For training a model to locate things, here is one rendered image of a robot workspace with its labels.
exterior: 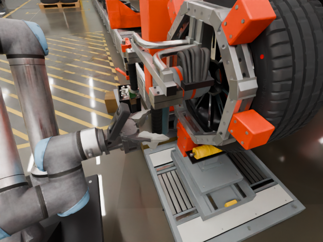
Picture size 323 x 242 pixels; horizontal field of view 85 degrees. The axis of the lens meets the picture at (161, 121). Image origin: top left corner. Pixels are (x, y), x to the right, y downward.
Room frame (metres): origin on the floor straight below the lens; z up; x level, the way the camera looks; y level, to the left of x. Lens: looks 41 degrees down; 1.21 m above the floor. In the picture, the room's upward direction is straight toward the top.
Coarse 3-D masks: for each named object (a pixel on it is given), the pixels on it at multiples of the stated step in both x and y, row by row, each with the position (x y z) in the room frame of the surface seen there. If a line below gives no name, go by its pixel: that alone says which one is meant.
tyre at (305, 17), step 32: (224, 0) 0.67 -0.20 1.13; (288, 0) 0.58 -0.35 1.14; (288, 32) 0.50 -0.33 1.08; (320, 32) 0.52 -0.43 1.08; (256, 64) 0.48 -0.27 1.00; (288, 64) 0.44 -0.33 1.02; (320, 64) 0.47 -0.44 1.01; (256, 96) 0.44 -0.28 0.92; (288, 96) 0.42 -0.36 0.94; (320, 96) 0.45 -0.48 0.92; (288, 128) 0.42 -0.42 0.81
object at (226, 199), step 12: (180, 168) 0.69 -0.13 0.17; (192, 192) 0.52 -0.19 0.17; (216, 192) 0.53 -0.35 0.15; (228, 192) 0.53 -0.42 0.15; (240, 192) 0.51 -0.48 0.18; (252, 192) 0.53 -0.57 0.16; (204, 204) 0.46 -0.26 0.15; (216, 204) 0.45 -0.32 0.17; (228, 204) 0.44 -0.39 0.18; (240, 204) 0.47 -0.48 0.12; (204, 216) 0.38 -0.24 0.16
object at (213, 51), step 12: (216, 48) 0.71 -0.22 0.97; (216, 60) 0.69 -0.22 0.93; (252, 60) 0.50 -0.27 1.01; (216, 72) 0.74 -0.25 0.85; (216, 84) 0.72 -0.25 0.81; (228, 84) 0.63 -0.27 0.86; (204, 96) 0.72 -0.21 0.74; (216, 96) 0.64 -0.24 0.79; (192, 108) 0.77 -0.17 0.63; (204, 108) 0.77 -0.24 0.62; (216, 108) 0.78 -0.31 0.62; (204, 120) 0.68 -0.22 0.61; (216, 120) 0.68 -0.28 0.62
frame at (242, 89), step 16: (192, 0) 0.74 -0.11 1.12; (176, 16) 0.82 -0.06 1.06; (208, 16) 0.60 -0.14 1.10; (224, 16) 0.55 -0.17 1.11; (176, 32) 0.83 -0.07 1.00; (224, 48) 0.50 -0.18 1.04; (240, 48) 0.50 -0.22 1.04; (176, 64) 0.89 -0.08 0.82; (224, 64) 0.49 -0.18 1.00; (240, 64) 0.49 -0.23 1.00; (240, 80) 0.43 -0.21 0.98; (256, 80) 0.44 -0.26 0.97; (240, 96) 0.41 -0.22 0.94; (176, 112) 0.75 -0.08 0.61; (224, 112) 0.44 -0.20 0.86; (192, 128) 0.62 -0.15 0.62; (224, 128) 0.42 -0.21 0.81; (208, 144) 0.47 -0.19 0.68; (224, 144) 0.41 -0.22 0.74
